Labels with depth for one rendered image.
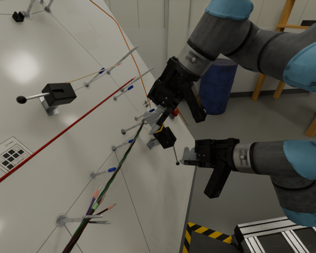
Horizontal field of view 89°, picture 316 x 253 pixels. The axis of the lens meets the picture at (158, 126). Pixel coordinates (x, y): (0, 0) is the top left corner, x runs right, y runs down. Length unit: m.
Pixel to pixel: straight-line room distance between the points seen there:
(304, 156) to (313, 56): 0.17
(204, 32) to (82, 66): 0.34
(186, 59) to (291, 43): 0.17
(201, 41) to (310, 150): 0.28
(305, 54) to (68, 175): 0.46
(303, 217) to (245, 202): 1.43
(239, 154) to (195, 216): 1.30
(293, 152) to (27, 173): 0.49
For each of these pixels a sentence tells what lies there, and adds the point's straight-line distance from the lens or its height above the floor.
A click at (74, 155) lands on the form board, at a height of 1.23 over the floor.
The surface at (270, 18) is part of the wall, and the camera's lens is 3.77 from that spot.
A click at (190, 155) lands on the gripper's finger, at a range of 0.53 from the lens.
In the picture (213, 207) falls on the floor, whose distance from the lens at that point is 1.76.
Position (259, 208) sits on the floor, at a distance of 1.93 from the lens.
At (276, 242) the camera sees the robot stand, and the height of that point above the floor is 0.21.
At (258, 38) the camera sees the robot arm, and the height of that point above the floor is 1.45.
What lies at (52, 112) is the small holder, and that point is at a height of 1.31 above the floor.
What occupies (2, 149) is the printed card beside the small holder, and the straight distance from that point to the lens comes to 0.37.
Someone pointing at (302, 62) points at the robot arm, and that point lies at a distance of 0.32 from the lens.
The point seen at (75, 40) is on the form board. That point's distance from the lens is 0.58.
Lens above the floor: 1.49
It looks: 35 degrees down
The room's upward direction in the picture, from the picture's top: straight up
